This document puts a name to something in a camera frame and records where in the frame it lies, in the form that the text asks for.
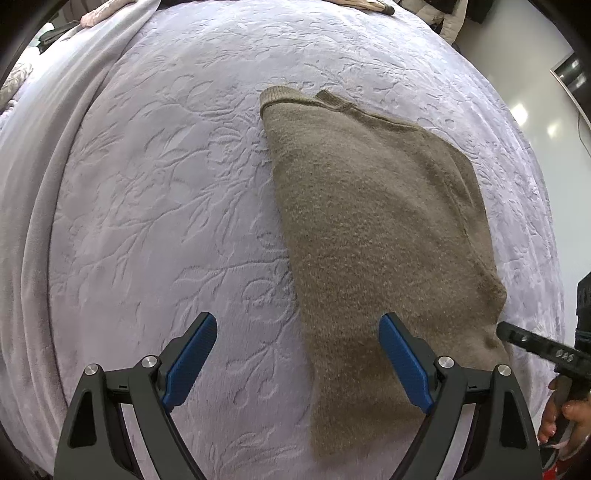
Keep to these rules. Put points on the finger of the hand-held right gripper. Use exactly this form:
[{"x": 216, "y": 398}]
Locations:
[{"x": 535, "y": 344}]

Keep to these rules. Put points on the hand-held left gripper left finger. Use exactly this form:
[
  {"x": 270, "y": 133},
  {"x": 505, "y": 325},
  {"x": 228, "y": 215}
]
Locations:
[{"x": 191, "y": 357}]

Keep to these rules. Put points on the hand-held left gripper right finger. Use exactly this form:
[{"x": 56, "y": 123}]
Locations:
[{"x": 404, "y": 357}]

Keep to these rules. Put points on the tan knit sweater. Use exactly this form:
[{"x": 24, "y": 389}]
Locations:
[{"x": 369, "y": 221}]

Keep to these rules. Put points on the beige clothes pile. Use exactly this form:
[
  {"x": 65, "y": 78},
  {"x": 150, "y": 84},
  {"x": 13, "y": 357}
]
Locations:
[{"x": 364, "y": 4}]

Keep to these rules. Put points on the person's right hand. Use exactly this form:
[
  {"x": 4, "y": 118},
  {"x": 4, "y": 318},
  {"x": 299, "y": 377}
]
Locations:
[{"x": 572, "y": 422}]

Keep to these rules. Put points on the red cloth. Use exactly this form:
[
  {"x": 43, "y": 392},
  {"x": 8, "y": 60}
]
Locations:
[{"x": 570, "y": 466}]

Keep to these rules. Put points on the lavender embossed blanket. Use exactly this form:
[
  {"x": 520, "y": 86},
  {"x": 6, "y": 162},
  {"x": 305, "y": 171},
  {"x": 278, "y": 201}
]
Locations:
[{"x": 175, "y": 184}]

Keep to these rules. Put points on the plain lavender fleece sheet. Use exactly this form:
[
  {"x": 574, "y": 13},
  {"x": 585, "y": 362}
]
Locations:
[{"x": 41, "y": 184}]

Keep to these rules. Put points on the dark framed panel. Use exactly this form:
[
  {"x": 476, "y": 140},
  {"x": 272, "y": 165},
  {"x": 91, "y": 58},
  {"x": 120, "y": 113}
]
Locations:
[{"x": 575, "y": 76}]

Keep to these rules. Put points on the white puffy jacket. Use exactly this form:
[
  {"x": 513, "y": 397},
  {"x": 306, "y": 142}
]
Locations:
[{"x": 448, "y": 21}]

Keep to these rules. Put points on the pink knit cloth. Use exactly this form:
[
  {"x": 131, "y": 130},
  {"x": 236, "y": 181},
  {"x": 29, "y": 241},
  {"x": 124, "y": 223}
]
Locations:
[{"x": 104, "y": 11}]

